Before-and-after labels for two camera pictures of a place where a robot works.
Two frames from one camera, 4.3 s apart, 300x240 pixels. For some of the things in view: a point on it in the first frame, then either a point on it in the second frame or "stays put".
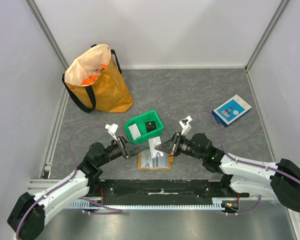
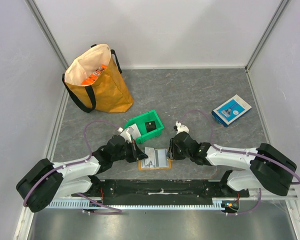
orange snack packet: [92, 78] stays put
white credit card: [160, 162] stays put
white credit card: [153, 142] to [149, 162]
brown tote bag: [93, 81] stays put
